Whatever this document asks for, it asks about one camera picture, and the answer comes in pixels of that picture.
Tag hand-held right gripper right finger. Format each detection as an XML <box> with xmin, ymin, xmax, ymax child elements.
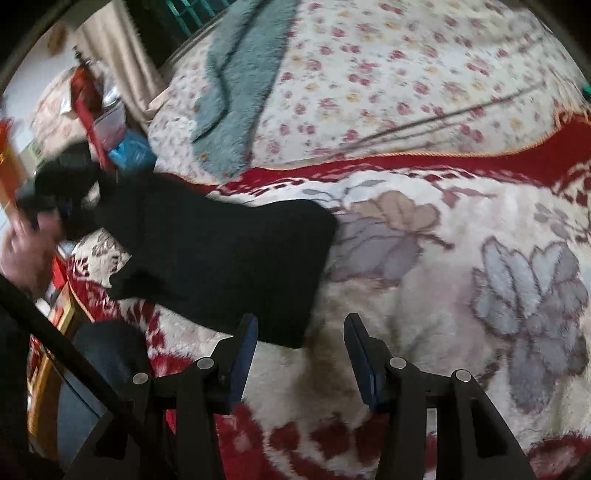
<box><xmin>344</xmin><ymin>313</ymin><xmax>539</xmax><ymax>480</ymax></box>

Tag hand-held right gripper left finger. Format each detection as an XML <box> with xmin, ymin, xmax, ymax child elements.
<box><xmin>65</xmin><ymin>314</ymin><xmax>259</xmax><ymax>480</ymax></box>

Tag black pants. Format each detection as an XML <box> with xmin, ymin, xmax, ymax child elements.
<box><xmin>60</xmin><ymin>171</ymin><xmax>340</xmax><ymax>349</ymax></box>

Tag person's left hand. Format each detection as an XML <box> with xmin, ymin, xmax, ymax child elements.
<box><xmin>0</xmin><ymin>217</ymin><xmax>63</xmax><ymax>301</ymax></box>

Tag red orange packet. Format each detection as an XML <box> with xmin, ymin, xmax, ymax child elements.
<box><xmin>0</xmin><ymin>117</ymin><xmax>28</xmax><ymax>213</ymax></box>

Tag clear plastic container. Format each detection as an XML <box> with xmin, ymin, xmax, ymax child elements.
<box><xmin>92</xmin><ymin>99</ymin><xmax>127</xmax><ymax>148</ymax></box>

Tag blue plastic bag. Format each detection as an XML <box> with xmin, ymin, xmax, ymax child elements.
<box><xmin>108</xmin><ymin>129</ymin><xmax>158</xmax><ymax>171</ymax></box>

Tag red floral plush blanket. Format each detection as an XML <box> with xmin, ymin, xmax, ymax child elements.
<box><xmin>65</xmin><ymin>104</ymin><xmax>591</xmax><ymax>480</ymax></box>

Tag beige curtain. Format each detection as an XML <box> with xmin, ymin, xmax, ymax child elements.
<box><xmin>76</xmin><ymin>0</ymin><xmax>167</xmax><ymax>125</ymax></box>

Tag teal fuzzy towel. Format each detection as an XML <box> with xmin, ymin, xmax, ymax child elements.
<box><xmin>191</xmin><ymin>0</ymin><xmax>301</xmax><ymax>178</ymax></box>

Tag wooden cabinet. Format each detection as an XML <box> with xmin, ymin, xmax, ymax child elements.
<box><xmin>28</xmin><ymin>281</ymin><xmax>77</xmax><ymax>457</ymax></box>

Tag green window grille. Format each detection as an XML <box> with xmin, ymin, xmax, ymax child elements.
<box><xmin>166</xmin><ymin>0</ymin><xmax>232</xmax><ymax>28</ymax></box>

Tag white floral quilt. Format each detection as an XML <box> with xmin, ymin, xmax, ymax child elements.
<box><xmin>148</xmin><ymin>0</ymin><xmax>591</xmax><ymax>185</ymax></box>

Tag red plastic frame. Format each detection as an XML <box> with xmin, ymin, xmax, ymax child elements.
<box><xmin>69</xmin><ymin>67</ymin><xmax>116</xmax><ymax>167</ymax></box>

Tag thick black cable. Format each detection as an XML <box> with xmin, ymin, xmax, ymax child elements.
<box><xmin>0</xmin><ymin>274</ymin><xmax>176</xmax><ymax>480</ymax></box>

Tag thin black cable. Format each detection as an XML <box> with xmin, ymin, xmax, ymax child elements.
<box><xmin>339</xmin><ymin>76</ymin><xmax>580</xmax><ymax>153</ymax></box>

